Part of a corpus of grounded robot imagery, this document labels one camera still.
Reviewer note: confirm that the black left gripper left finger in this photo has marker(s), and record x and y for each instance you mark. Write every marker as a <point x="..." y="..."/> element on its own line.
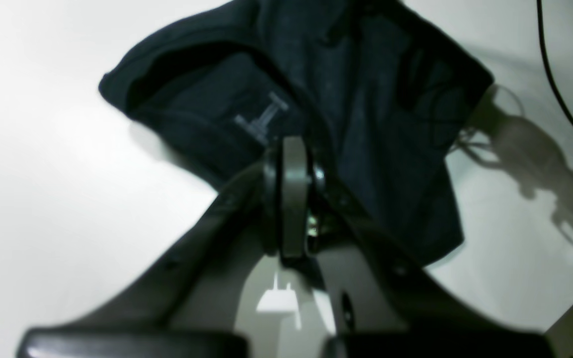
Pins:
<point x="185" y="304"/>

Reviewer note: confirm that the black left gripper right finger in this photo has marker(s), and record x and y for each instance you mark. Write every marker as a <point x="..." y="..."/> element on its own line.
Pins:
<point x="384" y="304"/>

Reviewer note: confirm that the black T-shirt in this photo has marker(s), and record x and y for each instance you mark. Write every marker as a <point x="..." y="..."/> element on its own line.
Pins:
<point x="382" y="92"/>

